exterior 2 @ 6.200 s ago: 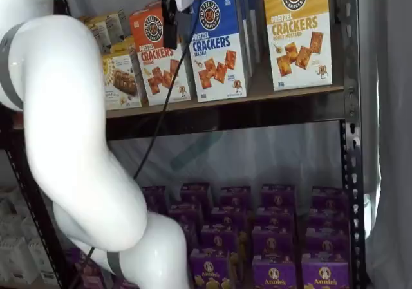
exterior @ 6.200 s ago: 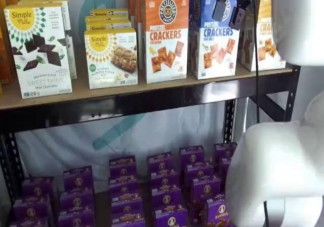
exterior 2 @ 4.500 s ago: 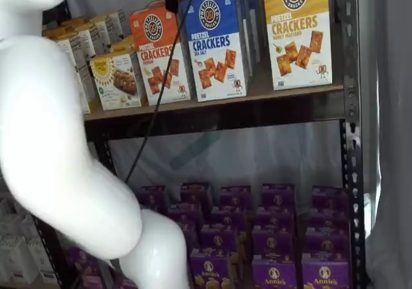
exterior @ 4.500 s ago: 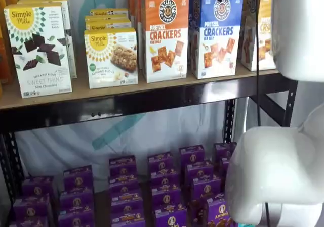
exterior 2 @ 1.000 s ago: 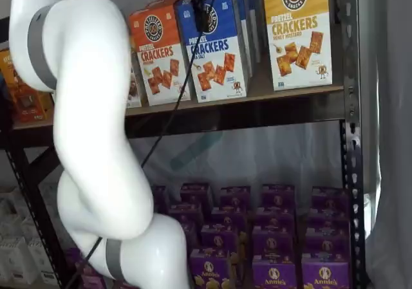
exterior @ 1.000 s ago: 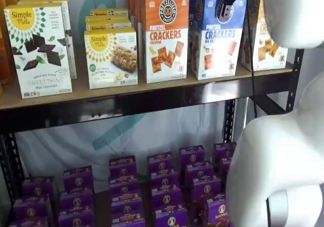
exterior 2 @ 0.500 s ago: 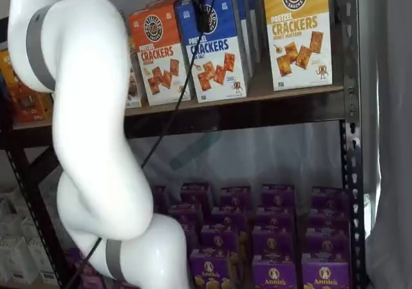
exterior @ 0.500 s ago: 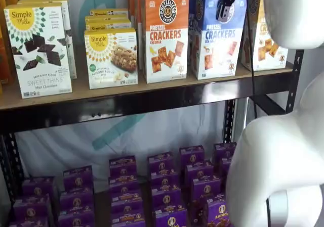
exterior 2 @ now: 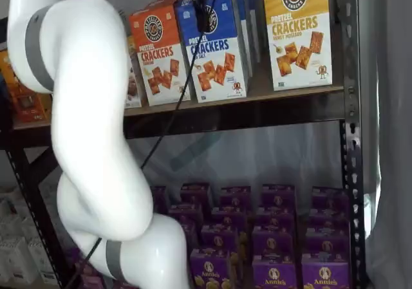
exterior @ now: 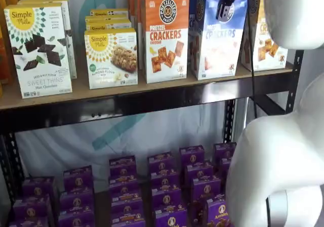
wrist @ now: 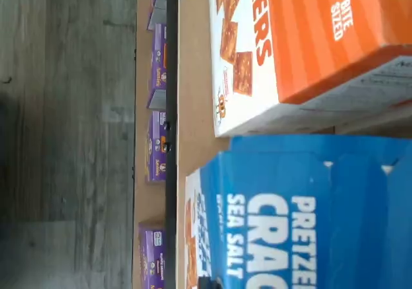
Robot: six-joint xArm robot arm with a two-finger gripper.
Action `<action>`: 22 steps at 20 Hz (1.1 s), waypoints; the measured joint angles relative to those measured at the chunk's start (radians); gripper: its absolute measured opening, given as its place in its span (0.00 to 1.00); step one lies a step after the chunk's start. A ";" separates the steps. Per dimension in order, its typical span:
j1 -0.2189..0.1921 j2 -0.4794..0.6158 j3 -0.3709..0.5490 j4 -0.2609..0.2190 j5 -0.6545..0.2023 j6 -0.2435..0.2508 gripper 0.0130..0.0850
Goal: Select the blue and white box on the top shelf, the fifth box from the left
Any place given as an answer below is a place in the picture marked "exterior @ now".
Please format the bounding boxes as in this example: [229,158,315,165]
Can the blue white pretzel crackers box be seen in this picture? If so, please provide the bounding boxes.
[188,0,249,81]

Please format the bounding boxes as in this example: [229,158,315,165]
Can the yellow white pretzel crackers box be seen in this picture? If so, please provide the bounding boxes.
[239,0,290,72]

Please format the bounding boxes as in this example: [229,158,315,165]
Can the orange cheddar pretzel crackers box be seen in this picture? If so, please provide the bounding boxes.
[127,0,164,23]
[140,0,190,84]
[133,0,178,70]

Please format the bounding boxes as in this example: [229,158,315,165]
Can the Simple Mills almond bars box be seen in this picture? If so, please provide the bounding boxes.
[84,27,139,90]
[85,18,133,32]
[90,8,129,17]
[85,14,130,23]

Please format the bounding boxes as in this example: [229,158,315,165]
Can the black metal shelf rack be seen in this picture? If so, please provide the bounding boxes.
[0,49,305,227]

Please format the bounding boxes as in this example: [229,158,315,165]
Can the purple Annie's snack box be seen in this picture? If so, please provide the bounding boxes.
[194,198,231,227]
[63,165,94,192]
[13,194,51,219]
[112,211,147,227]
[148,152,176,173]
[151,188,182,210]
[109,175,139,190]
[109,155,138,178]
[191,177,221,201]
[179,145,205,166]
[150,170,181,190]
[214,142,237,159]
[110,185,142,203]
[57,210,96,227]
[60,188,95,214]
[22,176,55,200]
[9,216,50,227]
[219,157,232,173]
[154,208,188,227]
[111,199,145,216]
[184,162,214,181]

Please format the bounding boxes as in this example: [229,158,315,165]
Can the Simple Mills sweet thins box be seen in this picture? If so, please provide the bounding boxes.
[17,0,78,80]
[3,2,73,99]

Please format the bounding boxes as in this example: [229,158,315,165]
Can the wooden shelf board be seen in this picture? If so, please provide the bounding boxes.
[0,61,294,110]

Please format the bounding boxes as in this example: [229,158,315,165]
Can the white backdrop sheet teal logo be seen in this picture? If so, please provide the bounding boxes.
[15,0,248,187]

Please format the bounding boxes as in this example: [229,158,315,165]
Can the purple Annie's snack boxes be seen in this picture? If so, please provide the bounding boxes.
[54,181,157,227]

